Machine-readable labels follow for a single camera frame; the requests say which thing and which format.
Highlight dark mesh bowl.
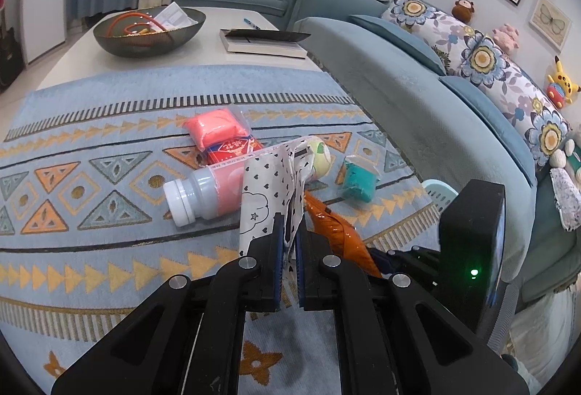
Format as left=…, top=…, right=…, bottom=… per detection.
left=93, top=6, right=207, bottom=58

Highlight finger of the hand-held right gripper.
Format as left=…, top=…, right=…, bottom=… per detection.
left=367, top=246, right=411, bottom=280

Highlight red wrapped packet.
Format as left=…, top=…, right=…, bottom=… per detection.
left=200, top=136, right=264, bottom=166

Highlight floral back pillow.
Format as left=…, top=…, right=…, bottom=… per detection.
left=380, top=0, right=477, bottom=55
left=445, top=25, right=573, bottom=171

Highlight black acoustic guitar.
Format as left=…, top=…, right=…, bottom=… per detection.
left=0, top=0, right=25, bottom=91

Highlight white paper cards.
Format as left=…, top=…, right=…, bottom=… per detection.
left=152, top=2, right=194, bottom=32

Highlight pink label plastic bottle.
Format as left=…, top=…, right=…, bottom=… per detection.
left=162, top=136, right=334, bottom=228

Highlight large butterfly picture frame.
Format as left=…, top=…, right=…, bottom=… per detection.
left=529, top=0, right=572, bottom=52

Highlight blue fabric sofa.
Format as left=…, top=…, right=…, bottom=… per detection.
left=171, top=0, right=581, bottom=305

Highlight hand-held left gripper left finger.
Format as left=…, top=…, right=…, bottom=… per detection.
left=50, top=213, right=284, bottom=395

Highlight white green plush toy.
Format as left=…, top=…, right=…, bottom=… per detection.
left=549, top=138, right=581, bottom=182

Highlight blue flat cushion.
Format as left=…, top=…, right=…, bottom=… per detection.
left=438, top=75, right=537, bottom=187
left=349, top=14, right=448, bottom=76

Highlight white coffee table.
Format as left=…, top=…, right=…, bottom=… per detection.
left=36, top=5, right=325, bottom=91

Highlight brown monkey plush toy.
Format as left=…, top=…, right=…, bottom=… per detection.
left=451, top=0, right=476, bottom=23

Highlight teal wrapped packet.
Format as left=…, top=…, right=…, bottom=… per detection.
left=340, top=154, right=379, bottom=201

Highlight orange plastic wrapper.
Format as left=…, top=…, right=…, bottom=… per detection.
left=303, top=191, right=383, bottom=278

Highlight polka dot paper bag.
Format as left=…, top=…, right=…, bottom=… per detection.
left=238, top=136, right=318, bottom=269

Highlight thin black notebook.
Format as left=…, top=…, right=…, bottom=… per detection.
left=226, top=29, right=312, bottom=43

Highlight thick grey book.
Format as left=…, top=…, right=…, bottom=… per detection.
left=220, top=28, right=309, bottom=60

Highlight pink pig plush toy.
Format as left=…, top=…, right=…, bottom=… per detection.
left=492, top=24, right=520, bottom=55

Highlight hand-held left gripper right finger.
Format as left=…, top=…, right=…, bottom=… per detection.
left=294, top=228, right=529, bottom=395

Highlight white speckled cushion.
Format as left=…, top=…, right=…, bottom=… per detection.
left=549, top=168, right=581, bottom=232

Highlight yellow plush toy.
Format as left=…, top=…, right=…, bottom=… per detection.
left=545, top=56, right=581, bottom=110

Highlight orange cord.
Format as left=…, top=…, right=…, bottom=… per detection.
left=105, top=11, right=157, bottom=36

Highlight pink wrapped packet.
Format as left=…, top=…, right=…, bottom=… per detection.
left=184, top=103, right=251, bottom=151

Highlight light blue plastic basket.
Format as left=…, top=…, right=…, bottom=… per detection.
left=421, top=178, right=460, bottom=214

